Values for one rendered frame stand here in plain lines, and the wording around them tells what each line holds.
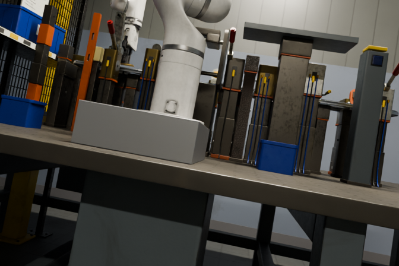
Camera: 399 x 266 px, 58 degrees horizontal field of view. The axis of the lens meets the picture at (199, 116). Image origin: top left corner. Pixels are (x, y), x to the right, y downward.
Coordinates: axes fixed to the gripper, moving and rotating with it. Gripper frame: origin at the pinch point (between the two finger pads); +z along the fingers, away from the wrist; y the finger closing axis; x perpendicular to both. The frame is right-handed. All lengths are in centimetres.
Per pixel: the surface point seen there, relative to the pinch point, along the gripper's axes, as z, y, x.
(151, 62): 4.0, -23.2, -18.3
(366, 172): 31, -37, -97
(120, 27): -9.9, -16.7, -1.1
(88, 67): 8.6, -16.3, 9.1
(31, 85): 20.1, -18.2, 30.8
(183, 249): 55, -74, -47
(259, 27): -10, -41, -56
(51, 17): -9.5, -17.2, 28.5
